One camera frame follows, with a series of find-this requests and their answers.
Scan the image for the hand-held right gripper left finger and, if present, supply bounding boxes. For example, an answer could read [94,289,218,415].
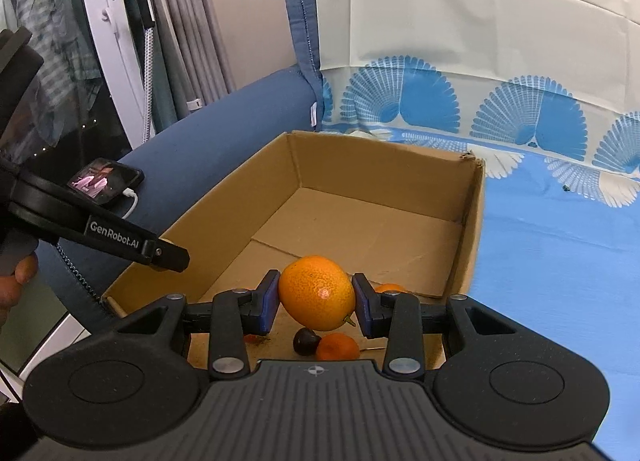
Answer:
[111,269,281,378]

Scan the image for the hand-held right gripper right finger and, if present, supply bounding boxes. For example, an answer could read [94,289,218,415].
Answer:
[351,272,519,378]

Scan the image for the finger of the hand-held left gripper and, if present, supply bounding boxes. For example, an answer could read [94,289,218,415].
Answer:
[142,237,191,273]

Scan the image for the small dark plum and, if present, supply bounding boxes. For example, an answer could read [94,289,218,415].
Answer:
[292,327,322,357]

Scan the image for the brown cardboard box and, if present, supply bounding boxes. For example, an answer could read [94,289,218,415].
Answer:
[101,130,487,372]

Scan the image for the person's left hand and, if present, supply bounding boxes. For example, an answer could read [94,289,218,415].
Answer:
[0,253,40,337]

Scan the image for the black smartphone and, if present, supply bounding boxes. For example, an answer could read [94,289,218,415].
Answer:
[67,157,146,206]

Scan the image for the teal curtain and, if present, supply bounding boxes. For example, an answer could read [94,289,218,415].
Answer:
[150,31,179,134]

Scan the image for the hanging clothes behind glass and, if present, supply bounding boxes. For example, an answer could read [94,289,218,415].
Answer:
[0,0,116,167]

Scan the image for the blue fan-print sheet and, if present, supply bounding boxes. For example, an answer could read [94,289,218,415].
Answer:
[312,0,640,459]

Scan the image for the grey curtain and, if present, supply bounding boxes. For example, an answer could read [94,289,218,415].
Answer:
[150,0,236,134]

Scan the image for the black white braided cord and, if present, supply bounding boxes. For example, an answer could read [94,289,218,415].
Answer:
[56,240,114,320]

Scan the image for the white charging cable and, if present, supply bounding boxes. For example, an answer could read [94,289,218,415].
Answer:
[120,188,140,220]

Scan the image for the white door frame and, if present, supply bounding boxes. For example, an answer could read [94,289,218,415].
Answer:
[75,0,151,152]

